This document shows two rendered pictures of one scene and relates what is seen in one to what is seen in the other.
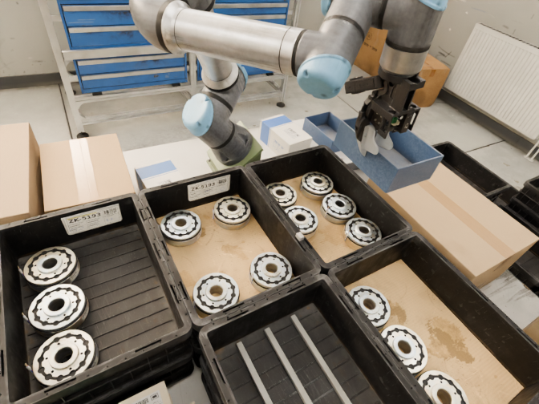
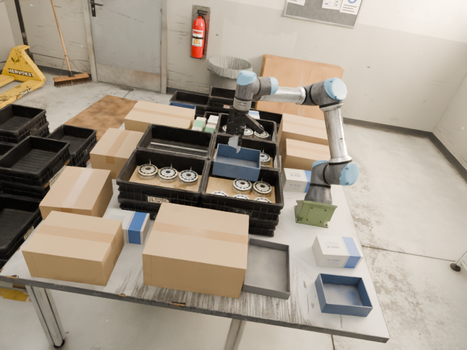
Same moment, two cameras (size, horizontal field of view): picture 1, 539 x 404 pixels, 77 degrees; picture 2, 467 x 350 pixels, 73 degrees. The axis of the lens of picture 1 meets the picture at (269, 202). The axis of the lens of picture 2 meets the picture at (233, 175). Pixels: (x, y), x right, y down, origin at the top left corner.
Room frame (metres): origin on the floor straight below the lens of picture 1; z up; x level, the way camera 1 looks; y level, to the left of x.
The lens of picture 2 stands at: (1.38, -1.23, 1.88)
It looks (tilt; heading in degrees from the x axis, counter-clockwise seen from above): 36 degrees down; 125
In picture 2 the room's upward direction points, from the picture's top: 10 degrees clockwise
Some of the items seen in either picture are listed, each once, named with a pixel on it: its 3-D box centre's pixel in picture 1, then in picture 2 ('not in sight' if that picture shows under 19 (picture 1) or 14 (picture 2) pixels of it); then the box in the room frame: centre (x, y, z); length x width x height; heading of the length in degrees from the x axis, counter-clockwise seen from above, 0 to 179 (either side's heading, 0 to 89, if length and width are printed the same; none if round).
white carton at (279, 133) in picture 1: (284, 137); (336, 251); (1.23, -0.01, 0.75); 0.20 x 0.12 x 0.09; 43
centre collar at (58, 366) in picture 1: (63, 355); not in sight; (0.21, 0.32, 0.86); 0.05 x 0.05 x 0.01
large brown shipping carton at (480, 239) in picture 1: (435, 228); (199, 248); (0.79, -0.53, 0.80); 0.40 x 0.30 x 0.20; 37
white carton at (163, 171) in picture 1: (164, 190); (299, 180); (0.79, 0.35, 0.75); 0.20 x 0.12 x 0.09; 41
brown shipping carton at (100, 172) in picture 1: (91, 187); (305, 160); (0.71, 0.55, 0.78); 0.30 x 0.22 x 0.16; 34
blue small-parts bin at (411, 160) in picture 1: (385, 149); (237, 162); (0.71, -0.25, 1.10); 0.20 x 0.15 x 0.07; 36
